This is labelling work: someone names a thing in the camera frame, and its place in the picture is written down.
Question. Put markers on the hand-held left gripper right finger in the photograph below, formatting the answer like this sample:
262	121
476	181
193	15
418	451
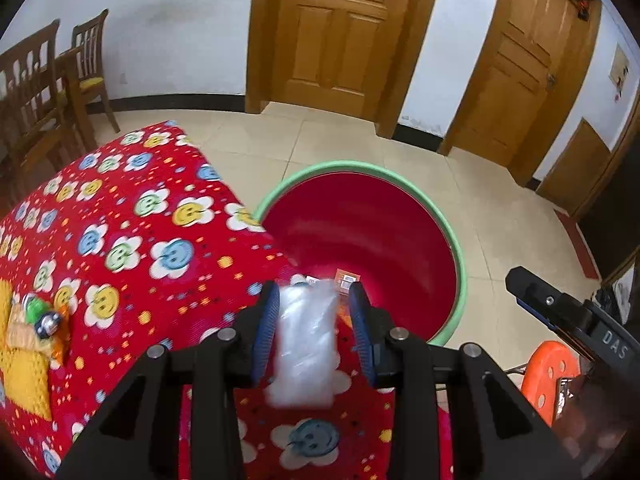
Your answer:
361	332

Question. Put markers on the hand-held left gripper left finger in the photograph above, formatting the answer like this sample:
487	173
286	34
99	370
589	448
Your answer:
265	330

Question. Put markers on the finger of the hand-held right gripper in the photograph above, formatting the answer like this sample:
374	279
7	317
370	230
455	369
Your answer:
545	302

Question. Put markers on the white plastic bag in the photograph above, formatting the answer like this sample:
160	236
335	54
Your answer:
305	340

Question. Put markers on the orange cardboard box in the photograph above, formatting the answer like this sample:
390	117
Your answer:
345	280

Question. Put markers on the red basin with green rim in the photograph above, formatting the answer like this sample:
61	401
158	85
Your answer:
360	225

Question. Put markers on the red door mat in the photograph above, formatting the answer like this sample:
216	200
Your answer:
575	245

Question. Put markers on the orange plastic stool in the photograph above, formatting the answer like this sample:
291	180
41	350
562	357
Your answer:
547	370

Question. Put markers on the dark cabinet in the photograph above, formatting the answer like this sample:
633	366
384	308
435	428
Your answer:
620	220

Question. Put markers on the low wooden cabinet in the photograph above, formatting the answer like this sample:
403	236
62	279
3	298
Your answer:
575	170

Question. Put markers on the red flower-print tablecloth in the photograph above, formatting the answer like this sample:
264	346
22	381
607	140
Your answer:
150	240

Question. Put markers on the green toy robot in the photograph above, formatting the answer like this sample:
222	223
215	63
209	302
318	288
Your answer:
37	310

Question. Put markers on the wooden door with metal latch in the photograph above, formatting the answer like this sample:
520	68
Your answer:
525	75

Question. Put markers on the clear snack packet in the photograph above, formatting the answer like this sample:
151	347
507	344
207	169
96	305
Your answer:
22	332

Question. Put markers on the wooden chair with yellow cushion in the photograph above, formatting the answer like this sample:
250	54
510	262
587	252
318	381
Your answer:
92	35

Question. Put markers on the tall wooden chair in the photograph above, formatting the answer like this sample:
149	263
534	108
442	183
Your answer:
30	60

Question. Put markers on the paper wall notice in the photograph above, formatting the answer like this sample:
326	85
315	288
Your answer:
620	67

